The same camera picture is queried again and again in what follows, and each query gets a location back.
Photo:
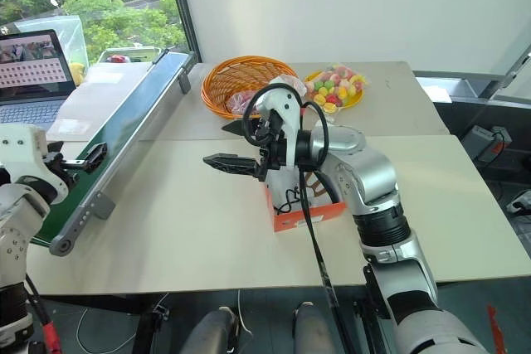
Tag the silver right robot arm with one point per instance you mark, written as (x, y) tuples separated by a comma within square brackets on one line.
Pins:
[(367, 171)]

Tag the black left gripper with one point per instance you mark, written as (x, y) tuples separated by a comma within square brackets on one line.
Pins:
[(56, 165)]

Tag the grey power adapter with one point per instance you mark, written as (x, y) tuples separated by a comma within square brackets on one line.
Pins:
[(487, 142)]

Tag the translucent plastic sheet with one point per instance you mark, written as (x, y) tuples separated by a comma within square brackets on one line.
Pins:
[(91, 97)]

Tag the yellow plate of candies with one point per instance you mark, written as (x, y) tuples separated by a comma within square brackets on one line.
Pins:
[(336, 86)]

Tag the clear plastic storage box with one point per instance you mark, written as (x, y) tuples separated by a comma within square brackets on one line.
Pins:
[(124, 54)]

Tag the orange woven basket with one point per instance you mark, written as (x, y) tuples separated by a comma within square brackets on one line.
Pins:
[(224, 80)]

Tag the dark rounded shape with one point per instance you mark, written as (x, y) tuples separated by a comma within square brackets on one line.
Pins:
[(313, 329), (215, 331)]

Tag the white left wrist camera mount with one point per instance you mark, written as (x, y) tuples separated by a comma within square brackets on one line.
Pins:
[(20, 146)]

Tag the green conveyor belt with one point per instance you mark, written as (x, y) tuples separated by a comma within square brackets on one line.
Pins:
[(124, 122)]

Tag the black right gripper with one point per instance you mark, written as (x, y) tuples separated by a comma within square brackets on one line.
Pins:
[(274, 151)]

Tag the white shoe with black laces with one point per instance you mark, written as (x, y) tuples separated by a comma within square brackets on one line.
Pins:
[(282, 188)]

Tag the black window frame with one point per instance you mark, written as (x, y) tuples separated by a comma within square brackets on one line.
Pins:
[(182, 6)]

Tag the yellow soft toy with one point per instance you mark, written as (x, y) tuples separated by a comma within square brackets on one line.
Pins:
[(76, 73)]

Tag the grey laptop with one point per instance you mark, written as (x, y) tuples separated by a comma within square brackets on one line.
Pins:
[(25, 76)]

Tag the pink plastic bag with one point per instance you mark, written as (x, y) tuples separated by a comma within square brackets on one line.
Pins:
[(240, 102)]

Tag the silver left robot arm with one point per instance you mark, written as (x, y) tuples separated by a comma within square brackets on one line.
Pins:
[(12, 242)]

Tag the orange shoebox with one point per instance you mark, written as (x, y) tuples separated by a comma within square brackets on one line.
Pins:
[(309, 219)]

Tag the silver aluminium frame rail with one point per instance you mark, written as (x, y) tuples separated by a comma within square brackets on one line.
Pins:
[(508, 68)]

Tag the clear plastic bag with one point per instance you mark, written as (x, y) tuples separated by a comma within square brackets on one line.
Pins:
[(66, 35)]

